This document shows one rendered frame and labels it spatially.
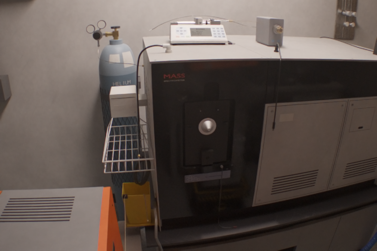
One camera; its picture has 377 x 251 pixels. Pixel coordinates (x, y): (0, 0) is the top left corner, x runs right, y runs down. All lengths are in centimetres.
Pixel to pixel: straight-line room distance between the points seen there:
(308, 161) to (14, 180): 227
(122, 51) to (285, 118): 102
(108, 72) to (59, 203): 104
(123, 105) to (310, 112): 77
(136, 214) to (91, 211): 45
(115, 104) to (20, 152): 140
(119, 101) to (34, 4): 114
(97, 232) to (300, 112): 82
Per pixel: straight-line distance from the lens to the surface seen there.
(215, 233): 123
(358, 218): 167
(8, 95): 225
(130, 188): 121
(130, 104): 124
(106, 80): 172
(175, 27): 127
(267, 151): 113
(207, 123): 98
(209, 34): 125
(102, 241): 68
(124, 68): 169
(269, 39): 128
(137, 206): 116
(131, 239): 125
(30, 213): 81
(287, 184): 128
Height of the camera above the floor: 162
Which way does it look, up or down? 21 degrees down
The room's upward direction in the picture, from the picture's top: straight up
